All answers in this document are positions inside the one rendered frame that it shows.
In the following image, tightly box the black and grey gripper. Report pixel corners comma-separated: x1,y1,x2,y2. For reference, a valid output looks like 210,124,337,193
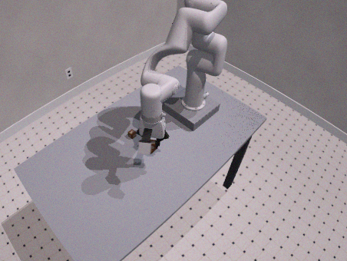
136,114,169,149

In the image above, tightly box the brown calendar cube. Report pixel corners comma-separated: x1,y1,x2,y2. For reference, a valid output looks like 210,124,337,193
150,139,156,150
128,129,137,139

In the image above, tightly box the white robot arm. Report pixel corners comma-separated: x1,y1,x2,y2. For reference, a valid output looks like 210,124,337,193
140,0,227,124

